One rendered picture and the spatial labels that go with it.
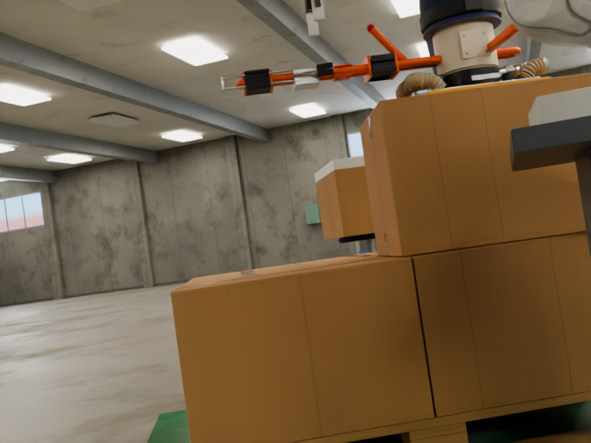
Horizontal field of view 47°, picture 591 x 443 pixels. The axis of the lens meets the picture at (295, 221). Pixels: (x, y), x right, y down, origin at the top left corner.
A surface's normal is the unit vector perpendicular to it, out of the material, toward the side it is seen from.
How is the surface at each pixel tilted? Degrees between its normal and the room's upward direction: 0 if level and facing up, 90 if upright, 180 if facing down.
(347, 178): 90
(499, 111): 90
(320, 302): 90
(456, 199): 90
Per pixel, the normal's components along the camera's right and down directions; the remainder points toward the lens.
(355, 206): 0.13, -0.05
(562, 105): -0.29, 0.01
